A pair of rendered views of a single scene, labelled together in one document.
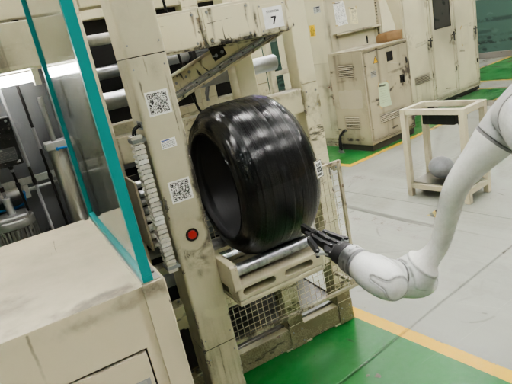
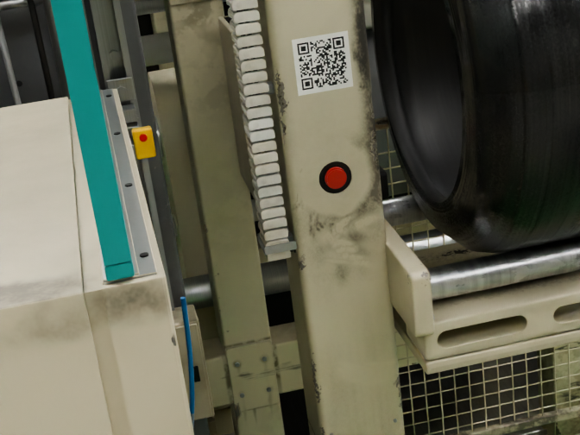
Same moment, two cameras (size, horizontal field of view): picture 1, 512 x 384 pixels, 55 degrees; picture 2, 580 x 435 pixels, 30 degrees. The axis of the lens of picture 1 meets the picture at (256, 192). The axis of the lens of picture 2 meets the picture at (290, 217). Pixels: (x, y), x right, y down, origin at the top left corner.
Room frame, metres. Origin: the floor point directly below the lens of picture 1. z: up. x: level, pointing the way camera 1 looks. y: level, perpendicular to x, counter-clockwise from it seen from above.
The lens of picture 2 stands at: (0.20, -0.07, 1.56)
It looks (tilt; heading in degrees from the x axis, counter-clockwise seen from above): 22 degrees down; 16
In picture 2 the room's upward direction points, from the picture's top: 7 degrees counter-clockwise
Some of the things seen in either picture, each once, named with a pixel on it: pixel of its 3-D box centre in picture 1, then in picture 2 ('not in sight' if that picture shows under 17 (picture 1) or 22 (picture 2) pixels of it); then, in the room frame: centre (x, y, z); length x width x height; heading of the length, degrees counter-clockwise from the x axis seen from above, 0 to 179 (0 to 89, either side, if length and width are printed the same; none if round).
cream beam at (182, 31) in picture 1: (207, 28); not in sight; (2.06, 0.06, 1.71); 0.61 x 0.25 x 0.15; 115
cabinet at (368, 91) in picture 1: (373, 94); not in sight; (6.40, -1.76, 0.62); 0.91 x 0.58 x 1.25; 125
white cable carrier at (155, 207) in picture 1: (155, 205); (257, 90); (1.55, 0.33, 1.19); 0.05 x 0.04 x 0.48; 25
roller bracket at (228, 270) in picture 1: (213, 260); (382, 250); (1.67, 0.21, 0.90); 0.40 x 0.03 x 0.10; 25
